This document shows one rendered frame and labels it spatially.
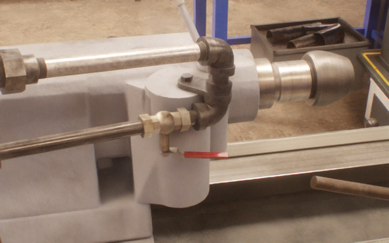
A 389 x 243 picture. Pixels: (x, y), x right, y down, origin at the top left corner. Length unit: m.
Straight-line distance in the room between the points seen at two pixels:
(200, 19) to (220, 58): 2.56
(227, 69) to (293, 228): 0.56
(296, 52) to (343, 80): 2.14
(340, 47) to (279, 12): 1.25
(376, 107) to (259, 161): 1.62
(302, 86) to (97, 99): 0.31
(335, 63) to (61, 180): 0.44
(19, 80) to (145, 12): 3.72
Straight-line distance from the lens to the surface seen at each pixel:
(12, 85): 0.61
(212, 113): 0.74
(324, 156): 1.24
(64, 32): 4.05
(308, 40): 3.16
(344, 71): 0.94
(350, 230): 1.24
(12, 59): 0.61
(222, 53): 0.71
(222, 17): 2.78
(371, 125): 1.70
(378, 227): 1.27
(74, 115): 0.82
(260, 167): 1.18
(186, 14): 0.81
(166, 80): 0.78
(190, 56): 0.70
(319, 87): 0.92
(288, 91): 0.92
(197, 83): 0.76
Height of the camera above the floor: 1.51
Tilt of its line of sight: 31 degrees down
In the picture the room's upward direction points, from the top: straight up
